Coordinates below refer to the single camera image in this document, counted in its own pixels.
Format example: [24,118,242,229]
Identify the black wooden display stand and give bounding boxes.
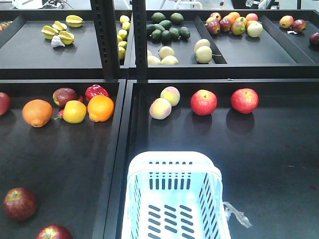
[0,10,319,239]

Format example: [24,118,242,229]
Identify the red apple far right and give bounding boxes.
[231,88,259,114]

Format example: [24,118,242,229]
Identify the orange left of group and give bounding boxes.
[22,99,53,127]

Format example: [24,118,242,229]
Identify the red chili pepper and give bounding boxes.
[54,109,64,120]

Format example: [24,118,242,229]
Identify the yellow starfruit top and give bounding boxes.
[66,15,84,28]

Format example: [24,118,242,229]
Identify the pale pear front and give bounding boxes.
[195,46,212,64]

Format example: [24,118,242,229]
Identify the dark red apple behind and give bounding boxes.
[52,88,78,108]

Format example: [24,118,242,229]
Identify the red apple front middle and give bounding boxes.
[3,187,38,221]

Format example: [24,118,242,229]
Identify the clear plastic tag strip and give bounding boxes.
[223,202,252,228]

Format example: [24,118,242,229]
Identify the red apple front right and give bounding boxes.
[36,224,73,239]

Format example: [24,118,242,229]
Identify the orange right of group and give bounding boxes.
[87,95,115,122]

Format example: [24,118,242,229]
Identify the peach front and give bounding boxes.
[149,98,171,120]

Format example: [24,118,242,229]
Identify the red bell pepper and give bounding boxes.
[85,84,110,102]

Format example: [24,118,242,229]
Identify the peach back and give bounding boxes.
[160,86,180,107]

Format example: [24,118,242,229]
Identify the peach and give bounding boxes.
[160,86,180,107]
[149,98,171,120]

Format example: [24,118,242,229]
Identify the yellow orange fruit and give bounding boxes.
[63,100,87,123]

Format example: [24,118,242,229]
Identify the orange of group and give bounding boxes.
[87,95,115,122]
[22,99,53,127]

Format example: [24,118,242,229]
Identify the red apple back left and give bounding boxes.
[0,92,10,116]

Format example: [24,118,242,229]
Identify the white garlic bulb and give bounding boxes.
[51,35,65,48]

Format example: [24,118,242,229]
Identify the light blue plastic basket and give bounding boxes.
[121,151,230,239]

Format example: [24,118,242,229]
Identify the red apple right tray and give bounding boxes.
[190,90,217,116]

